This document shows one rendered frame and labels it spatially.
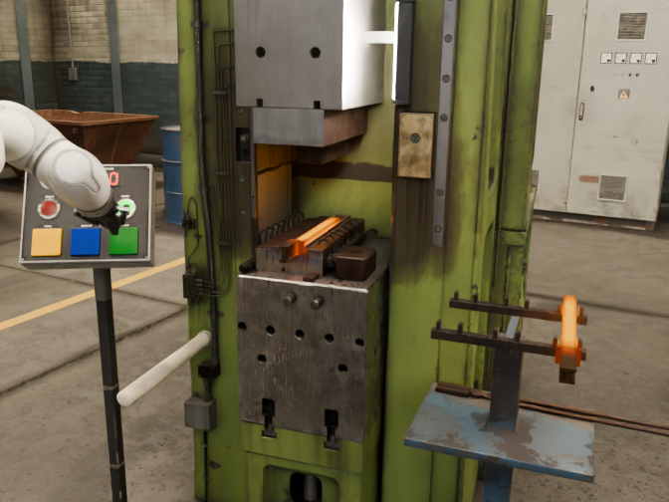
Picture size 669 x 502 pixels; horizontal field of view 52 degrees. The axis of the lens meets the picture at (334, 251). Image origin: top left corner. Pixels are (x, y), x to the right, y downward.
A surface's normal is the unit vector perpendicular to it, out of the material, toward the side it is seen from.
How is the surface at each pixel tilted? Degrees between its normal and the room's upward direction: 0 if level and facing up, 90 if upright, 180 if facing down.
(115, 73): 90
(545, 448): 0
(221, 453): 90
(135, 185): 60
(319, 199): 90
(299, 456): 90
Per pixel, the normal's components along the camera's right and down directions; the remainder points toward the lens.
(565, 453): 0.01, -0.96
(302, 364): -0.31, 0.25
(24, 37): 0.88, 0.14
